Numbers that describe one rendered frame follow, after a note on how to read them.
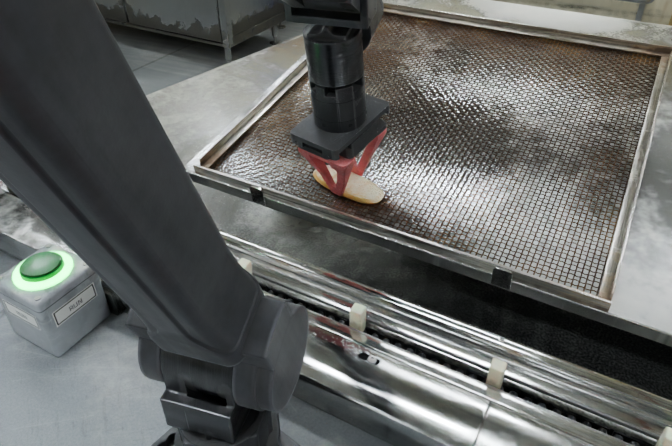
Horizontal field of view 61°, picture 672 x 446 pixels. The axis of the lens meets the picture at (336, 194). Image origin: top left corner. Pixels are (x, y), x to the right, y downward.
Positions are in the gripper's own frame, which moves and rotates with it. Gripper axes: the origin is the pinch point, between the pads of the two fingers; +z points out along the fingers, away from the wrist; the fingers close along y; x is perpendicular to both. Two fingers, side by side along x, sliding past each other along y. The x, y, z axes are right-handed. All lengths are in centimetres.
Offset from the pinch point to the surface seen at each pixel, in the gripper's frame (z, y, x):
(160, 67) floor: 120, -122, -240
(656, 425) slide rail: 3.5, 7.9, 38.1
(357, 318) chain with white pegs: 1.7, 14.4, 11.9
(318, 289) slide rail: 3.5, 12.8, 5.5
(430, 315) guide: 2.5, 9.6, 17.3
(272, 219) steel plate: 8.3, 4.7, -9.7
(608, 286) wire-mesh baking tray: 0.9, -1.9, 30.2
